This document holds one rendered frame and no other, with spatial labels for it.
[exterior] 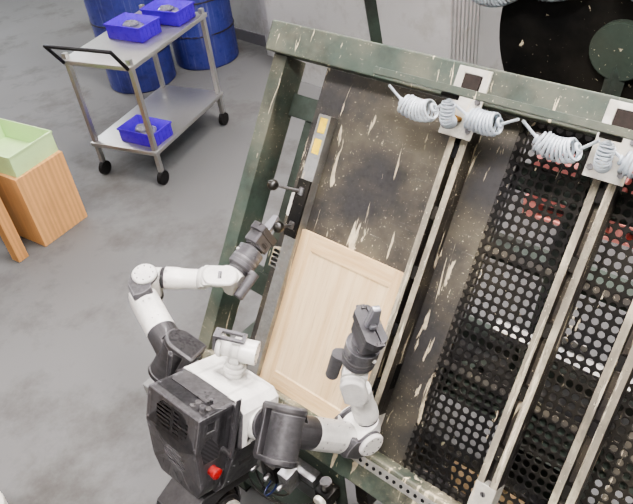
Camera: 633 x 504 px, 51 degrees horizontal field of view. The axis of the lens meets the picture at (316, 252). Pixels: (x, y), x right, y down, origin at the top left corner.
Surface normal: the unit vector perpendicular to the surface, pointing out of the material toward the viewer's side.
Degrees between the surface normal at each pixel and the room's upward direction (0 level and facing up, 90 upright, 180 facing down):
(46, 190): 90
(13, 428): 0
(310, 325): 56
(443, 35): 90
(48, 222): 90
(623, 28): 90
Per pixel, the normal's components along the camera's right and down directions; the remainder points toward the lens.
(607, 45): -0.64, 0.54
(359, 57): -0.58, 0.01
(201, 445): 0.76, 0.35
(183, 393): 0.16, -0.91
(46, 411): -0.10, -0.76
